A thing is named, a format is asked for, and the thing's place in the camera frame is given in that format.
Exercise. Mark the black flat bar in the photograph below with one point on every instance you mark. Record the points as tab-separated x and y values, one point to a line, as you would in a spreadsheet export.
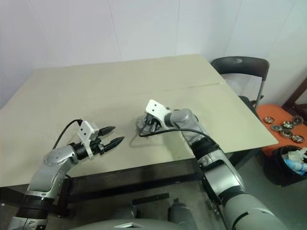
151	198

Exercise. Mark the grey robot torso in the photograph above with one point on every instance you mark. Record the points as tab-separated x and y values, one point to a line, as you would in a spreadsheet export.
148	224

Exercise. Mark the dark table frame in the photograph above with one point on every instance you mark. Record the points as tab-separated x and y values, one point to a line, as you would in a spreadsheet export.
144	176

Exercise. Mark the white spray bottle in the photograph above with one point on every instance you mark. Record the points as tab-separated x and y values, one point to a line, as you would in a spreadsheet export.
297	154

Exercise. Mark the dark grey rounded shape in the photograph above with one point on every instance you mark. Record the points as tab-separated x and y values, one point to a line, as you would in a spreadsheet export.
178	211
128	212

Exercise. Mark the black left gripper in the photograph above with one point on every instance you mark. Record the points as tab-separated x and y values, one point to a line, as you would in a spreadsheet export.
98	145

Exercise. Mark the blue plastic bottle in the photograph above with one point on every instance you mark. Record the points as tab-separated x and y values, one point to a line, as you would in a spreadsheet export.
296	165

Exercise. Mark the grey round motor housing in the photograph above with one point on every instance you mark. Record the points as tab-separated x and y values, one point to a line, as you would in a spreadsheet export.
140	126

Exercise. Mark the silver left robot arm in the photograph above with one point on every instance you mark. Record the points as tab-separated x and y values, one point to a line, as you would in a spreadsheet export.
51	172

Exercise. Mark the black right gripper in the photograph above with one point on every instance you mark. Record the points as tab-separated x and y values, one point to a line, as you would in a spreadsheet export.
154	121

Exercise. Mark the small round motor part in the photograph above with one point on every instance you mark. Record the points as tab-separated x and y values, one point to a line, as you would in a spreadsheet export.
286	133
297	138
269	119
275	128
287	124
298	119

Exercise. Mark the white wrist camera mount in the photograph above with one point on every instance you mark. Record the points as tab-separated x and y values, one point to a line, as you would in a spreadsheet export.
156	107
86	130

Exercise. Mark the black trash bin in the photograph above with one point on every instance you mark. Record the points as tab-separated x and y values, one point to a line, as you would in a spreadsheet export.
275	172

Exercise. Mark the orange stool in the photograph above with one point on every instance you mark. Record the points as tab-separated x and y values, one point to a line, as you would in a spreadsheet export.
275	110

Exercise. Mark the black folding chair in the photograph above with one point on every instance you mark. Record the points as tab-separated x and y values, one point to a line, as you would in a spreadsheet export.
249	67

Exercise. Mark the brown wooden furniture frame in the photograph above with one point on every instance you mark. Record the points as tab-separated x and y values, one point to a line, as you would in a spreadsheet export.
291	109

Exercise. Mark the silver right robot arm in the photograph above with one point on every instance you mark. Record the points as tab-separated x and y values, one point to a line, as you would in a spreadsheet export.
220	177

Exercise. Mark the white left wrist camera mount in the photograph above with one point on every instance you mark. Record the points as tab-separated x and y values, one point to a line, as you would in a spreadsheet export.
86	130

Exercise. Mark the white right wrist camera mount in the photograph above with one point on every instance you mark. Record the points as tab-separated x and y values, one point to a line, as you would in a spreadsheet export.
156	107

